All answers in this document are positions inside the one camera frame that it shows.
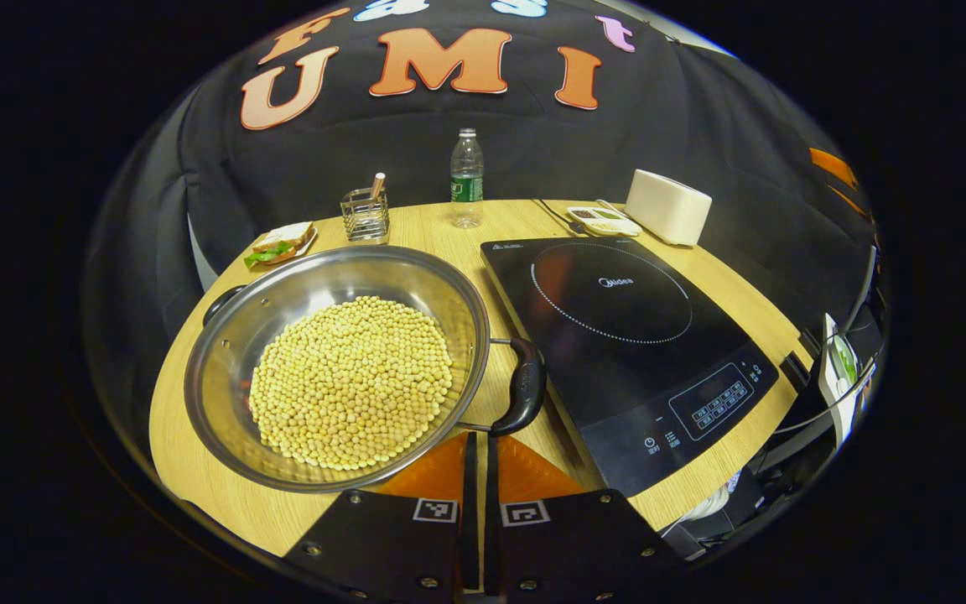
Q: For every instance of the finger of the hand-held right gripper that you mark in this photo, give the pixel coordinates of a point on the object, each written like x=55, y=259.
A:
x=850, y=204
x=833, y=166

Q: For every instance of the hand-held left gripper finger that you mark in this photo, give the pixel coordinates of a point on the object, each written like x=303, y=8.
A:
x=470, y=520
x=491, y=520

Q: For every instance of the black induction cooktop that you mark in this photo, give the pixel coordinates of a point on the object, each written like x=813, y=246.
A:
x=617, y=369

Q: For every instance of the stainless steel pot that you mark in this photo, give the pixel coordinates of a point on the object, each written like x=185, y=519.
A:
x=366, y=273

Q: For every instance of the white and green packet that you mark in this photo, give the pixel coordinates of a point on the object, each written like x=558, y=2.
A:
x=840, y=365

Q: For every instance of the white box appliance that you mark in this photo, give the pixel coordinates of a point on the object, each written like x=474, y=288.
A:
x=667, y=207

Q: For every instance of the pile of yellow soybeans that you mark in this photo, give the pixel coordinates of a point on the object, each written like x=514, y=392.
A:
x=353, y=386

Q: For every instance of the black backdrop cloth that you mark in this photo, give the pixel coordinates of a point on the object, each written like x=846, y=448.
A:
x=533, y=159

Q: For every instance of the metal mesh holder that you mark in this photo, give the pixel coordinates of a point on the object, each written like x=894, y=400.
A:
x=365, y=220

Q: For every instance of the clear plastic water bottle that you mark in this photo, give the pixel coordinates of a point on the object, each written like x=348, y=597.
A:
x=467, y=189

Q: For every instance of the lettuce sandwich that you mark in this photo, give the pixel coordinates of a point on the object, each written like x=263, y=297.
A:
x=277, y=247

